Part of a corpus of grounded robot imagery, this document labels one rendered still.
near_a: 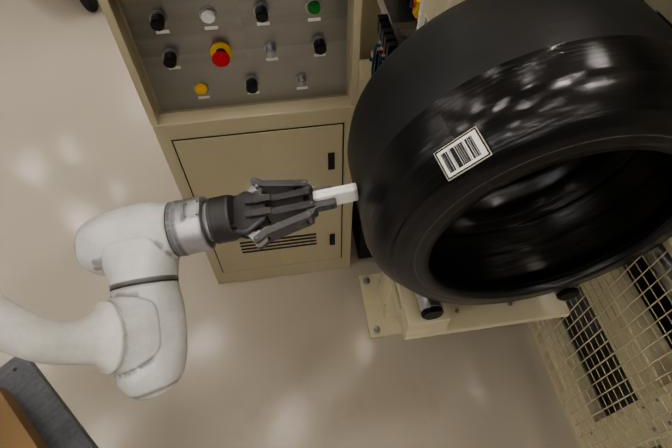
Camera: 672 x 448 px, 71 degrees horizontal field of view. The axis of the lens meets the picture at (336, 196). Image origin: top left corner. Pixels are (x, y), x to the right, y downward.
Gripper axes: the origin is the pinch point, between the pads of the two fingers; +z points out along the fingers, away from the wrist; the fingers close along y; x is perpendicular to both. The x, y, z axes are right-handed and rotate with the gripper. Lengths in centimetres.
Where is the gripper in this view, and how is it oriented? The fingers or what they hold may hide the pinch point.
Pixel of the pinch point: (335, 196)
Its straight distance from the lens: 75.4
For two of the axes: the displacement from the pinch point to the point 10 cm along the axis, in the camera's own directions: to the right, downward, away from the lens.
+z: 9.8, -2.0, -0.3
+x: 1.4, 5.9, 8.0
